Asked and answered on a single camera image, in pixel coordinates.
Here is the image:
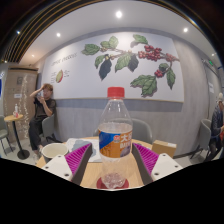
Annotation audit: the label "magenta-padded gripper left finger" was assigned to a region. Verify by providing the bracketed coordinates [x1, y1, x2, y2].
[41, 143, 94, 187]

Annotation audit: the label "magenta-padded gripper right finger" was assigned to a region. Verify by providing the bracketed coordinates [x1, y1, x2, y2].
[131, 142, 184, 186]

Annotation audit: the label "clear red-capped drink bottle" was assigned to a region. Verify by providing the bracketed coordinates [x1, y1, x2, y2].
[97, 86, 134, 190]

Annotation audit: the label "brown cardboard box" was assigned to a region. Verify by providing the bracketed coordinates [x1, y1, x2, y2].
[151, 139, 178, 159]

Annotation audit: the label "white and grey printed sheet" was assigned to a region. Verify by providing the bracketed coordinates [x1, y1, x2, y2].
[65, 137, 103, 164]

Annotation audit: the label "flat round red coaster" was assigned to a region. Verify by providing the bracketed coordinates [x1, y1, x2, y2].
[96, 176, 130, 190]

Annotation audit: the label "person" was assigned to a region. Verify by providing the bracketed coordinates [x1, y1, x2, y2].
[208, 92, 224, 160]
[28, 83, 57, 156]

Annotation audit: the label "small round wooden side table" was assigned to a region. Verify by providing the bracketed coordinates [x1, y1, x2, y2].
[3, 113, 31, 160]

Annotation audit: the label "round ceiling lights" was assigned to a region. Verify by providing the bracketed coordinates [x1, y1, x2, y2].
[16, 10, 189, 56]

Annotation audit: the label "coffee plant wall mural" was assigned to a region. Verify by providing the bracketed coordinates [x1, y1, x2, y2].
[41, 31, 185, 103]

